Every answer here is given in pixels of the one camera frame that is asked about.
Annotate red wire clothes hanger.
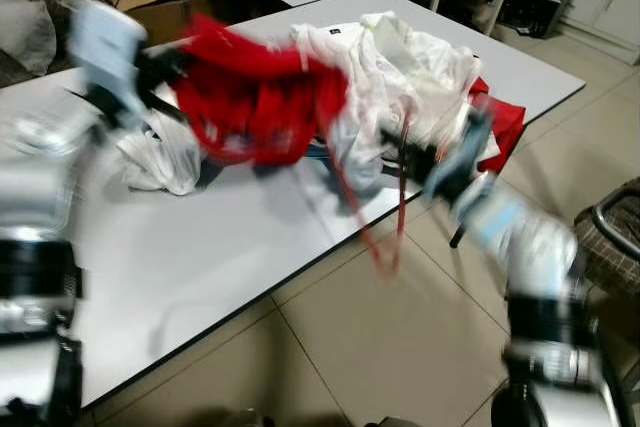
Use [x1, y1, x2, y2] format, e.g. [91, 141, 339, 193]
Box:
[319, 105, 417, 277]

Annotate thin white garment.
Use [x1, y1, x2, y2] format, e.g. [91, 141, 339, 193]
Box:
[114, 111, 207, 197]

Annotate red garment with white stripes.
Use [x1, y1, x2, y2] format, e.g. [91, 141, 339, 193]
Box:
[174, 14, 352, 167]

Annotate open cardboard box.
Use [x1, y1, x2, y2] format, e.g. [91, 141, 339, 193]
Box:
[104, 0, 217, 45]

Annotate red cloth under white pile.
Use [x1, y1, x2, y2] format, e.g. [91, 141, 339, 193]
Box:
[468, 77, 527, 174]

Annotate large white crumpled garment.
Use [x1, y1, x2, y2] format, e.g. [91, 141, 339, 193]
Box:
[289, 11, 487, 200]

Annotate grey stuffed bag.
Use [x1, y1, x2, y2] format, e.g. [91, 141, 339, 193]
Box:
[0, 0, 58, 75]

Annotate white table with black legs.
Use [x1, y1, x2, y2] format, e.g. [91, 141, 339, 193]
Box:
[0, 0, 587, 410]

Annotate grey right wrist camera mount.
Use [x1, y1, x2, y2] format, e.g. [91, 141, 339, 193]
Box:
[452, 107, 498, 176]

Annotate checked chair with metal frame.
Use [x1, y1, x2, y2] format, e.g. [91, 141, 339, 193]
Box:
[574, 181, 640, 300]

